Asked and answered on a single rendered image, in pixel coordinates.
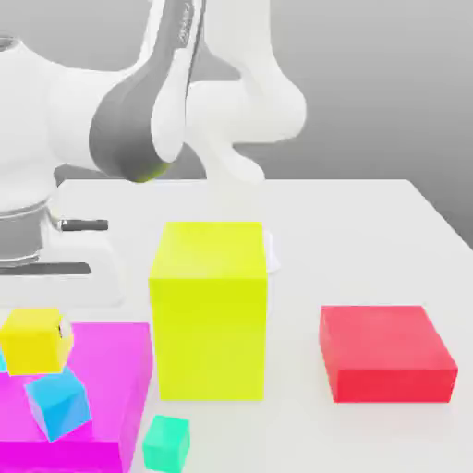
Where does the small green cube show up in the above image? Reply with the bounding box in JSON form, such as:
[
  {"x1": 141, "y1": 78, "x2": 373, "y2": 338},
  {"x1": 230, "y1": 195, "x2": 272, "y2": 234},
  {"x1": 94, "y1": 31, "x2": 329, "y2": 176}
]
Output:
[{"x1": 141, "y1": 414, "x2": 192, "y2": 473}]

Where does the large yellow box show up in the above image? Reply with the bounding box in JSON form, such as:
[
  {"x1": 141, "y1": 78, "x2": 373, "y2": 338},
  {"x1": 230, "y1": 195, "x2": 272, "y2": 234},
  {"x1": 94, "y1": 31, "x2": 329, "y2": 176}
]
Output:
[{"x1": 148, "y1": 221, "x2": 269, "y2": 403}]

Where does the small yellow cube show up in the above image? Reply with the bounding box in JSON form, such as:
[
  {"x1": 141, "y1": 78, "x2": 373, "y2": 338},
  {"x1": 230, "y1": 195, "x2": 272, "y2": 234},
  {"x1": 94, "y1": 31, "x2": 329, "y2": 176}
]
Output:
[{"x1": 0, "y1": 308, "x2": 75, "y2": 377}]

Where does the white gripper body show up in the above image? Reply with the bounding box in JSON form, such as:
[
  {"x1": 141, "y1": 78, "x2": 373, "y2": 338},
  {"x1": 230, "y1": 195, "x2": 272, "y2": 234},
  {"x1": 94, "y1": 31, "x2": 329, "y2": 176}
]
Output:
[{"x1": 0, "y1": 259, "x2": 126, "y2": 309}]

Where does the large red box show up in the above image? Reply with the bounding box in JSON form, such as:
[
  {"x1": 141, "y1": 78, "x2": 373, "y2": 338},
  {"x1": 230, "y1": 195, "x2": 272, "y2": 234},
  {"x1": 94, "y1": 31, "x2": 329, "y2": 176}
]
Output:
[{"x1": 319, "y1": 304, "x2": 460, "y2": 405}]

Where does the large magenta box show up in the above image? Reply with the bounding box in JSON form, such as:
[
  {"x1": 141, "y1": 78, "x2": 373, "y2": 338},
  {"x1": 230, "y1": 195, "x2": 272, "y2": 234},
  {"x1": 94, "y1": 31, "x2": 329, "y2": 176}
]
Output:
[{"x1": 0, "y1": 321, "x2": 153, "y2": 473}]

